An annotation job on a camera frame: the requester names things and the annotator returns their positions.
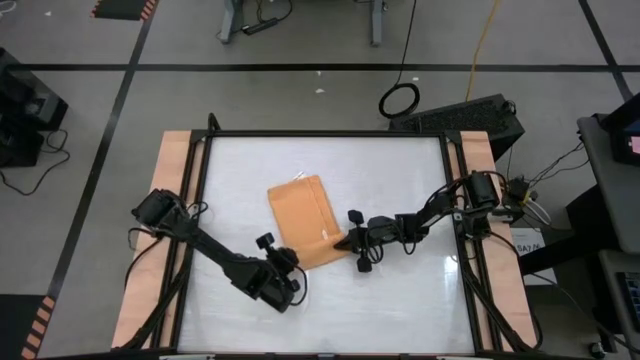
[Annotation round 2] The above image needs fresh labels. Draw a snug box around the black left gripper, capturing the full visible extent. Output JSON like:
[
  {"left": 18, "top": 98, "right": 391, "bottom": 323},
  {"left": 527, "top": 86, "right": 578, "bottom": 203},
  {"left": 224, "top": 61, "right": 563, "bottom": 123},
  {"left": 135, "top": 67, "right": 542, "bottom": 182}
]
[{"left": 244, "top": 232, "right": 307, "bottom": 314}]

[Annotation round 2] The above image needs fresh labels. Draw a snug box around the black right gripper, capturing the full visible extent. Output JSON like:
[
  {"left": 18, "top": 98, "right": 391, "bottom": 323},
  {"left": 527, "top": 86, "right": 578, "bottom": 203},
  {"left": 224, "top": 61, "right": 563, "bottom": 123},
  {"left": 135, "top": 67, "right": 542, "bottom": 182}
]
[{"left": 333, "top": 209, "right": 404, "bottom": 274}]

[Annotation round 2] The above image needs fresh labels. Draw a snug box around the orange waffle towel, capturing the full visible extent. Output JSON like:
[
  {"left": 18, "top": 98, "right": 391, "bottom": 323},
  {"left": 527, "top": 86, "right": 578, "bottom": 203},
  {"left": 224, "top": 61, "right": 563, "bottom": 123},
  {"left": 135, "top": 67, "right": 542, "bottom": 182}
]
[{"left": 267, "top": 174, "right": 351, "bottom": 271}]

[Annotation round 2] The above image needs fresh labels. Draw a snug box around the black computer tower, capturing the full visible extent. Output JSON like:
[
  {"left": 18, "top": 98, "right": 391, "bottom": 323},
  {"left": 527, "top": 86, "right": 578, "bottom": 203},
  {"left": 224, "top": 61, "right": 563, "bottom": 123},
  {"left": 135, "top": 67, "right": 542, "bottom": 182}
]
[{"left": 388, "top": 93, "right": 526, "bottom": 162}]

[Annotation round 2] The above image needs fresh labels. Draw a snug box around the white paper sheet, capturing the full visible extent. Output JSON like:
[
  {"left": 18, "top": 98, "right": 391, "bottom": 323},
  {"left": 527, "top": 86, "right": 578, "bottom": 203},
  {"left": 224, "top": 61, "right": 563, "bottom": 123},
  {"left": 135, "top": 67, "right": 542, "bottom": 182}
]
[{"left": 509, "top": 227, "right": 557, "bottom": 286}]

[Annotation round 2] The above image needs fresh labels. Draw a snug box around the grey desk leg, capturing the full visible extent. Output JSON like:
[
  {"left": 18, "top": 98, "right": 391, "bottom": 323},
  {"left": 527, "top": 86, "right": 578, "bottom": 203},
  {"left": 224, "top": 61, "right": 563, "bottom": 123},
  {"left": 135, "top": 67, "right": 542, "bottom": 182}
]
[
  {"left": 216, "top": 0, "right": 246, "bottom": 45},
  {"left": 368, "top": 0, "right": 385, "bottom": 48}
]

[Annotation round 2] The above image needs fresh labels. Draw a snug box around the black power strip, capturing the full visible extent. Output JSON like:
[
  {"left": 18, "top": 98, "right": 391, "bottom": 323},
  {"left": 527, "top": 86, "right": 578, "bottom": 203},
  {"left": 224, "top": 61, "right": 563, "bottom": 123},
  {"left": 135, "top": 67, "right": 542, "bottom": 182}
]
[{"left": 241, "top": 17, "right": 280, "bottom": 36}]

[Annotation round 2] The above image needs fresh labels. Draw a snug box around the grey side desk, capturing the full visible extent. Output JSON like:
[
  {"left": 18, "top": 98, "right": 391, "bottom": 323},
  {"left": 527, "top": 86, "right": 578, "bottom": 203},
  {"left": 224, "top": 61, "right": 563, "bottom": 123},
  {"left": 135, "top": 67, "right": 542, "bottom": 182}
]
[{"left": 597, "top": 248, "right": 640, "bottom": 346}]

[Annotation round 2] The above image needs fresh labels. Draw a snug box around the grey cart top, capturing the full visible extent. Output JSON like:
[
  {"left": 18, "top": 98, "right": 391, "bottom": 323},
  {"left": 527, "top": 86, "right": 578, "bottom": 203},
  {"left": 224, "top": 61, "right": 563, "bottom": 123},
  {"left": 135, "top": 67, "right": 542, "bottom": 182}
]
[{"left": 577, "top": 113, "right": 640, "bottom": 256}]

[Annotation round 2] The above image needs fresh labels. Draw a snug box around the large black striped floor mat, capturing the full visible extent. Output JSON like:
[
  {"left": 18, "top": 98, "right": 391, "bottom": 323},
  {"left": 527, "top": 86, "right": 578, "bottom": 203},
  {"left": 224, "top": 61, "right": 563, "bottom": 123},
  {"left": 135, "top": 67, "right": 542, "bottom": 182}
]
[{"left": 0, "top": 293, "right": 57, "bottom": 360}]

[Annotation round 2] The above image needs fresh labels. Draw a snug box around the black keyboard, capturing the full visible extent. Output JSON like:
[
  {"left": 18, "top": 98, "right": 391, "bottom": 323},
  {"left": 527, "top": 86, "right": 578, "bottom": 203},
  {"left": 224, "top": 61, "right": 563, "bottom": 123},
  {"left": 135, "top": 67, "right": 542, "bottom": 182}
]
[{"left": 617, "top": 271, "right": 640, "bottom": 332}]

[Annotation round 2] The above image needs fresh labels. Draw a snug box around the black monitor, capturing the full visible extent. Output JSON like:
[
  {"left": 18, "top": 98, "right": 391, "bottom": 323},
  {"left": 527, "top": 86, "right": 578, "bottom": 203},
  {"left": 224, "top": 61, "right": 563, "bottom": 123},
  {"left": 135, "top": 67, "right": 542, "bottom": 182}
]
[{"left": 599, "top": 92, "right": 640, "bottom": 166}]

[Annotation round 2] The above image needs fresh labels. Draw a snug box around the small black striped floor mat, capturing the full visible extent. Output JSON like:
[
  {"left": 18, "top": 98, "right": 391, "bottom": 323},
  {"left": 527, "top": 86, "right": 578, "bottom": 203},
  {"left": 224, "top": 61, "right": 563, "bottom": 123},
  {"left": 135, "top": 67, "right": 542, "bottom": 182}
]
[{"left": 91, "top": 0, "right": 160, "bottom": 22}]

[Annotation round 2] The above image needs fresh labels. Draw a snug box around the black equipment stack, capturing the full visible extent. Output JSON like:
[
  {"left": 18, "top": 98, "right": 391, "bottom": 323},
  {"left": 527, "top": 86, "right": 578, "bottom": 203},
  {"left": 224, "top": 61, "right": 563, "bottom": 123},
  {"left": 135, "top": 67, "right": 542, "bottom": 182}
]
[{"left": 0, "top": 47, "right": 70, "bottom": 169}]

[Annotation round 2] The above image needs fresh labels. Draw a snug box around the black metal table frame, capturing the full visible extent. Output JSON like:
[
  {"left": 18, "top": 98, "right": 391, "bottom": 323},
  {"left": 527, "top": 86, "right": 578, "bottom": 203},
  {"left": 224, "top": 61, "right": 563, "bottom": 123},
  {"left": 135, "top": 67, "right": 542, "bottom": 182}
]
[{"left": 119, "top": 112, "right": 544, "bottom": 360}]

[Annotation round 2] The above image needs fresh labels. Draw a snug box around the black coiled floor cable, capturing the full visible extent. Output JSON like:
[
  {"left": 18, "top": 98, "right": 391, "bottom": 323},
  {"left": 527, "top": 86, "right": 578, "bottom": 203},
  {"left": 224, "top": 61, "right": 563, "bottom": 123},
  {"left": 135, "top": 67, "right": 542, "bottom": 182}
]
[{"left": 378, "top": 0, "right": 421, "bottom": 120}]

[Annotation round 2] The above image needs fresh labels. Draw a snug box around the black cable bundle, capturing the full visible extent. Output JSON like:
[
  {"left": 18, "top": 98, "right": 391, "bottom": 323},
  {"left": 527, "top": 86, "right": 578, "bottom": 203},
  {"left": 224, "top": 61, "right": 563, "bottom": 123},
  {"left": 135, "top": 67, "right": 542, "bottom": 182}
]
[{"left": 502, "top": 142, "right": 591, "bottom": 226}]

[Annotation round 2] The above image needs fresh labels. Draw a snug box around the black cart base frame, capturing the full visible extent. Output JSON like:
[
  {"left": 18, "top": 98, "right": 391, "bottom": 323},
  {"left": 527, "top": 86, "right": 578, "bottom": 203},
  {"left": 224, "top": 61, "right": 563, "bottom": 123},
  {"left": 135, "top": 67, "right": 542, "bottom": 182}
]
[{"left": 519, "top": 184, "right": 621, "bottom": 276}]

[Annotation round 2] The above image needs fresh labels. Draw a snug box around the yellow floor cable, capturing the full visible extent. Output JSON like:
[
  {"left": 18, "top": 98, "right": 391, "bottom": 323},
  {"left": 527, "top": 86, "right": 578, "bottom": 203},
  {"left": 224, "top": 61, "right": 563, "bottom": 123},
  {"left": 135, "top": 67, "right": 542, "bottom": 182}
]
[{"left": 464, "top": 0, "right": 501, "bottom": 103}]

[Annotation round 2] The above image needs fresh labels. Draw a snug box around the thin black floor cable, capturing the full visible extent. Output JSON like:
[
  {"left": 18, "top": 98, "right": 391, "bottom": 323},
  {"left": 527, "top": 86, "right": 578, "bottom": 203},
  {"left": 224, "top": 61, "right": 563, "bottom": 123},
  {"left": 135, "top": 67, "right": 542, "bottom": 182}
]
[{"left": 0, "top": 128, "right": 71, "bottom": 197}]

